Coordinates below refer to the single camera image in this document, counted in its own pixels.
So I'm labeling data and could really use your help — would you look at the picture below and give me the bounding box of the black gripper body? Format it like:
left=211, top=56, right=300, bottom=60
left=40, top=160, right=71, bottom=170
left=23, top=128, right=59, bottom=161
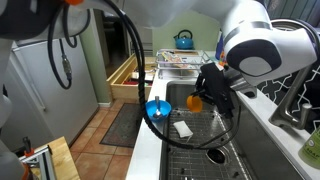
left=198, top=62, right=235, bottom=117

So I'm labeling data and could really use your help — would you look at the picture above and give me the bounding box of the small orange plastic bowl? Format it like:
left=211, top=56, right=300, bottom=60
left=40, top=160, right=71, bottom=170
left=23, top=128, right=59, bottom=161
left=185, top=94, right=204, bottom=114

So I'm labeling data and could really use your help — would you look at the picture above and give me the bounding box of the metal spoon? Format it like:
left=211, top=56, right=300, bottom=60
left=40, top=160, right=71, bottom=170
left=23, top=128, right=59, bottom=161
left=152, top=96, right=164, bottom=120

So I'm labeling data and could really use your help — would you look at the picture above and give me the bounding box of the blue plastic bowl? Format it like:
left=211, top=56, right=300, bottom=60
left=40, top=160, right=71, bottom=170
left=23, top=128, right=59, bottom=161
left=144, top=99, right=173, bottom=123

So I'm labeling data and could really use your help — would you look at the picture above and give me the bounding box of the stainless steel sink basin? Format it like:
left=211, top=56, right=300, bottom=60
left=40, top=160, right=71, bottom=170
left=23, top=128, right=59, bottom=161
left=159, top=79, right=304, bottom=180

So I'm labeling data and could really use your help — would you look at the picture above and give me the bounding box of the wooden board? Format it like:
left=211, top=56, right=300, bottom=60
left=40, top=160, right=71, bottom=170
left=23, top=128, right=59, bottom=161
left=173, top=49, right=201, bottom=56

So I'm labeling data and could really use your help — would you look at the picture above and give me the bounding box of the blue cutting board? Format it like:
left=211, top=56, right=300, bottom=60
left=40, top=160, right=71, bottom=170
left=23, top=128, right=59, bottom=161
left=214, top=31, right=225, bottom=61

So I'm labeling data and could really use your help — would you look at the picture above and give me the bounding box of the white sponge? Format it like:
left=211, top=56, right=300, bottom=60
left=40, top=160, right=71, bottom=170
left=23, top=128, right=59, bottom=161
left=172, top=120, right=194, bottom=139

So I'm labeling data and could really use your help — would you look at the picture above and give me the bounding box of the teal kettle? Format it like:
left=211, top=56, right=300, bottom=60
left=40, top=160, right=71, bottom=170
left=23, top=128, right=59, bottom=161
left=173, top=29, right=195, bottom=50

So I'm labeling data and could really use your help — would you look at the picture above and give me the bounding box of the open wooden drawer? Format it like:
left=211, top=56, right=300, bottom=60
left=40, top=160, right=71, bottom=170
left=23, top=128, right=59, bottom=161
left=106, top=54, right=158, bottom=101

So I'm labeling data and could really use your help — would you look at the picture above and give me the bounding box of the brushed metal gooseneck faucet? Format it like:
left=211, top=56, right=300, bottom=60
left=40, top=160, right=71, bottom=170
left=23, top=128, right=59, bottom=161
left=268, top=18, right=320, bottom=131

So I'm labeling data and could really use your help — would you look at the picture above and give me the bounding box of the patterned floor rug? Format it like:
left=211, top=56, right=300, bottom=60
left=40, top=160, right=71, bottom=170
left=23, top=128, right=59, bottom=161
left=99, top=102, right=148, bottom=149

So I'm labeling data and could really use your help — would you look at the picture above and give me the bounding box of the kitchen window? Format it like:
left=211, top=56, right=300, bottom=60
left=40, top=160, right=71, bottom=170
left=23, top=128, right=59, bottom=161
left=263, top=0, right=320, bottom=21

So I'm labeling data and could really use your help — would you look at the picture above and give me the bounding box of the green soap bottle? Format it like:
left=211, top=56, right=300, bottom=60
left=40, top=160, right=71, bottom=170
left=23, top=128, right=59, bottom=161
left=298, top=128, right=320, bottom=170

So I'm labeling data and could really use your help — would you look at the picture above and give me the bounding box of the wooden workbench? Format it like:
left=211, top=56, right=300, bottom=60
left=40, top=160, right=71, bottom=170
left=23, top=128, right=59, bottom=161
left=19, top=135, right=81, bottom=180

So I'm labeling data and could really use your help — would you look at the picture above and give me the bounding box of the black orange clamp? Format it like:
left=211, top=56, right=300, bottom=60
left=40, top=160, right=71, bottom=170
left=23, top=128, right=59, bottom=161
left=21, top=136, right=36, bottom=158

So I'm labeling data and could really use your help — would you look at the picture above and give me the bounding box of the metal wire dish rack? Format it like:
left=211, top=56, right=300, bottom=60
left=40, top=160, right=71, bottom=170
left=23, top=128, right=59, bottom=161
left=154, top=49, right=214, bottom=79

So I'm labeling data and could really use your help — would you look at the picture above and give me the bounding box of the metal wire sink grid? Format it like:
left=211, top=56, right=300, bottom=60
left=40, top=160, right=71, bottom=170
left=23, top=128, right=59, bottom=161
left=166, top=109, right=253, bottom=180

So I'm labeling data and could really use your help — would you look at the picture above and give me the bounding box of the thin black cable with plug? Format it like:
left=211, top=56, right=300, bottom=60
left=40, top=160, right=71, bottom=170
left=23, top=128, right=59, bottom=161
left=47, top=3, right=92, bottom=90

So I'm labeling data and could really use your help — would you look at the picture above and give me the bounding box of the aluminium extrusion frame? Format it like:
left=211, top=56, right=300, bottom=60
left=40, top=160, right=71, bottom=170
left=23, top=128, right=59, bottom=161
left=19, top=144, right=57, bottom=180

